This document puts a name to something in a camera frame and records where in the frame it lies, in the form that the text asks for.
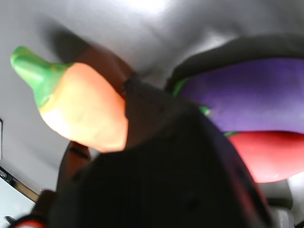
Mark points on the orange toy carrot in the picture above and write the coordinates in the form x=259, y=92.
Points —
x=83, y=107

